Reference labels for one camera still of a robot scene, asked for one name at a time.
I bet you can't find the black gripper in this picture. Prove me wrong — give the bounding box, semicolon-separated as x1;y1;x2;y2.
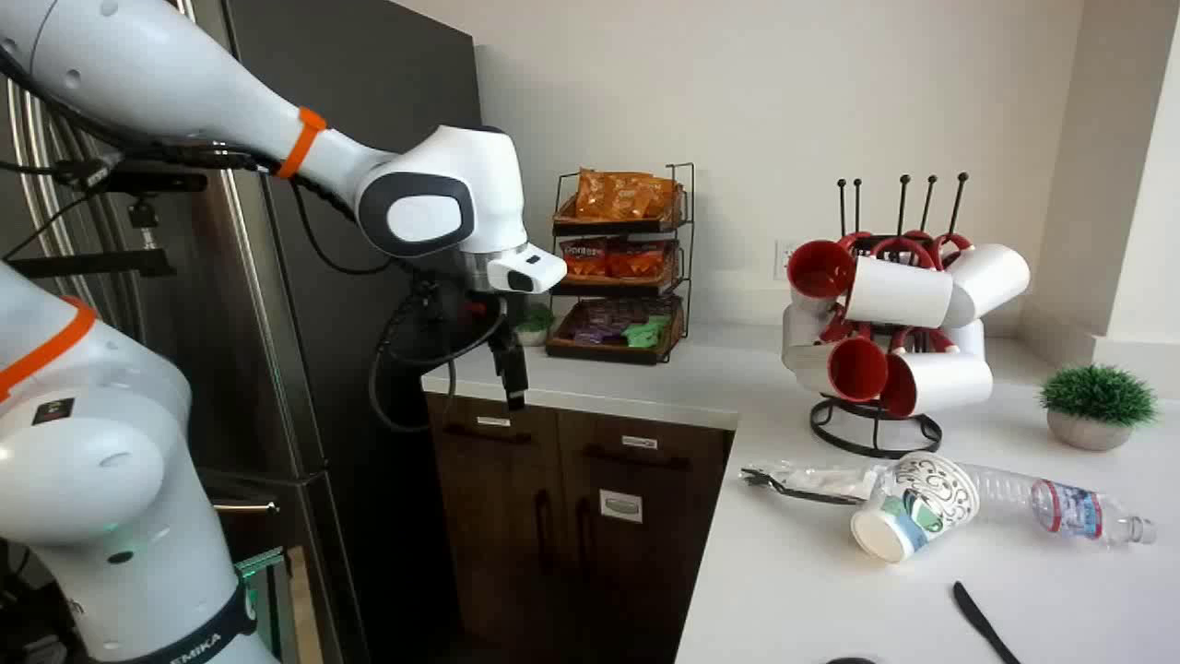
408;268;532;412

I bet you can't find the black metal mug rack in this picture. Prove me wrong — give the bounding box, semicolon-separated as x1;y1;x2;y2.
806;170;977;460

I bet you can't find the small green plant white pot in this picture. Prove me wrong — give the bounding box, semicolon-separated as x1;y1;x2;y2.
508;297;561;351

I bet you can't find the purple snack packet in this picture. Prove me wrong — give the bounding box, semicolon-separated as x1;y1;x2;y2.
573;303;640;351

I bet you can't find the red-orange Doritos bag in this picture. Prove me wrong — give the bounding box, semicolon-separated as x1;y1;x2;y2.
613;240;674;284
561;240;618;284

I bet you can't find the green snack packet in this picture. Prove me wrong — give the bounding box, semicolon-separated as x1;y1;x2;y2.
623;310;677;353

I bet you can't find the large white cabinet label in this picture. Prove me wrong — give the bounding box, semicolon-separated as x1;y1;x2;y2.
599;486;649;527

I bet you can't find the dark brown wooden cabinet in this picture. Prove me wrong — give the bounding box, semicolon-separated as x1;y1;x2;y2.
422;389;741;664

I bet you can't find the orange chips bag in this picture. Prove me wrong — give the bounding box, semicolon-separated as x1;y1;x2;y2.
564;166;685;225

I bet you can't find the dark grey refrigerator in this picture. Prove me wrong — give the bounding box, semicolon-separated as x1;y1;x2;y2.
181;0;488;664

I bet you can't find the green plastic bin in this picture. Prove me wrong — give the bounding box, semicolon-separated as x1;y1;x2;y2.
232;546;295;664

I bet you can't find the dotted paper cup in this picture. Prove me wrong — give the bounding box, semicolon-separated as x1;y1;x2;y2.
890;452;985;535

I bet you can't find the black plastic knife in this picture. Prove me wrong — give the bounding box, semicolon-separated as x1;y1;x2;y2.
949;580;1024;664

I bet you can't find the clear plastic water bottle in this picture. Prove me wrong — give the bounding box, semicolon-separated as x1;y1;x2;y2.
964;459;1158;554

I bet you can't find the green plant grey pot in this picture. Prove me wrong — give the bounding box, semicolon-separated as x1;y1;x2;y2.
1039;363;1163;459

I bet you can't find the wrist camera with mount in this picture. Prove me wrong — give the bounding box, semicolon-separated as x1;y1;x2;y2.
479;240;573;303

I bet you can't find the black wire tiered rack frame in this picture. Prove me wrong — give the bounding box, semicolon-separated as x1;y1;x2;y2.
545;159;702;369

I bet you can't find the orange strap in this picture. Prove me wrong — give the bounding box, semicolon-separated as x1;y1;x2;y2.
0;297;102;406
273;104;333;186

